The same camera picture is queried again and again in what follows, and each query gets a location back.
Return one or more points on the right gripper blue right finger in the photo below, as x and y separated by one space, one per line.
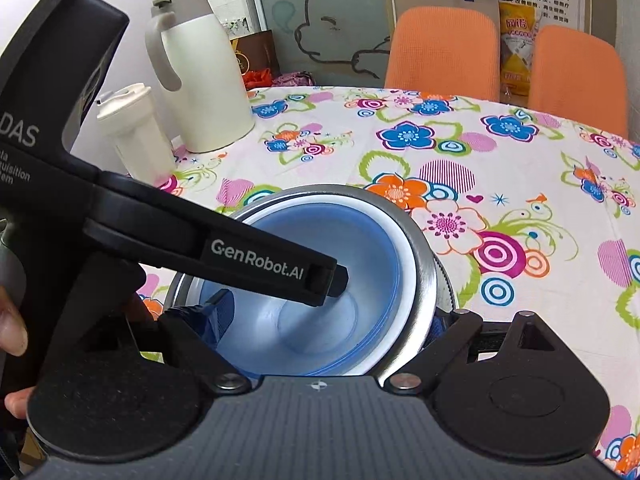
438 326

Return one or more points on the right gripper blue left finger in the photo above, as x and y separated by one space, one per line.
210 320

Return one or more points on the stainless steel bowl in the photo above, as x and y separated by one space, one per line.
432 287

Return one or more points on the blue translucent plastic bowl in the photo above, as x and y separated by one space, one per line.
253 260

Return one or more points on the person's left hand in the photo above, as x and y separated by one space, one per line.
14 341

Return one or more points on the white lidded tumbler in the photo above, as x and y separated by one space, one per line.
127 118

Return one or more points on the floral tablecloth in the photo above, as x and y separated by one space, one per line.
525 210

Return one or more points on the cream thermos jug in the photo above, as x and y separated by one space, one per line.
194 62

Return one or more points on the brown gift bag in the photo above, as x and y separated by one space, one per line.
256 52

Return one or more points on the left orange chair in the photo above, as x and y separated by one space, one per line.
446 51

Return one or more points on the orange chair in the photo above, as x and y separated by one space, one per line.
579 77
446 51

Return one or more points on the right orange chair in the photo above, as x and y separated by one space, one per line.
579 77

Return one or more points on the yellow snack bag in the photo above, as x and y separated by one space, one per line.
518 28

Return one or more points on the glass panel with rabbit drawing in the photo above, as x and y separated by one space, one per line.
340 42

